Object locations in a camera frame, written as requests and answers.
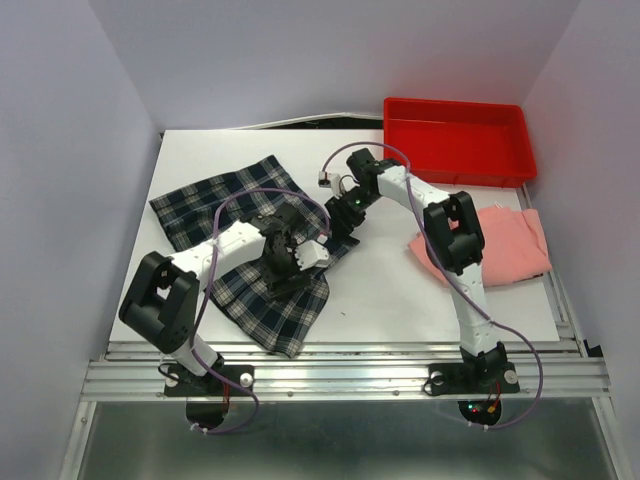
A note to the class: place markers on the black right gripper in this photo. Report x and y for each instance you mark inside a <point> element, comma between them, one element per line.
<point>343,219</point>

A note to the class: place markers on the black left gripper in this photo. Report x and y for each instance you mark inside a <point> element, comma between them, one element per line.
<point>278,284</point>

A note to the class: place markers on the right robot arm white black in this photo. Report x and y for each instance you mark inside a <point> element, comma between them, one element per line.
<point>453,237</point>

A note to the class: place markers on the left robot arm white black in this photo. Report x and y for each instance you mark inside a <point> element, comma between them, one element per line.
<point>161,301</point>

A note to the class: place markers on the red plastic bin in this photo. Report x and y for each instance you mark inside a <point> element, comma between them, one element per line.
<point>461,143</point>

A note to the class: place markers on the pink folded skirt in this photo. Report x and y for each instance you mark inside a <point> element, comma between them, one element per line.
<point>516,248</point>

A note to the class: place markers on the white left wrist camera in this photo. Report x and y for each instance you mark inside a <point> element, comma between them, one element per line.
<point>311,254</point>

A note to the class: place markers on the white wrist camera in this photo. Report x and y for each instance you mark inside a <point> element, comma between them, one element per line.
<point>311,254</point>
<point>333,182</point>

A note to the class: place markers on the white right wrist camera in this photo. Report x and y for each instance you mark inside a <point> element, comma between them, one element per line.
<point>333,182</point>

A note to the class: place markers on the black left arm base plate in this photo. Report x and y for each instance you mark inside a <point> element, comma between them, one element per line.
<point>208,399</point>

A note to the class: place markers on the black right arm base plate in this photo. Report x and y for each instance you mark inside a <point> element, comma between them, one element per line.
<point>481,395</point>

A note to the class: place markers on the aluminium rail frame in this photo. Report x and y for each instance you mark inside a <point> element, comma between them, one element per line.
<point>351,404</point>

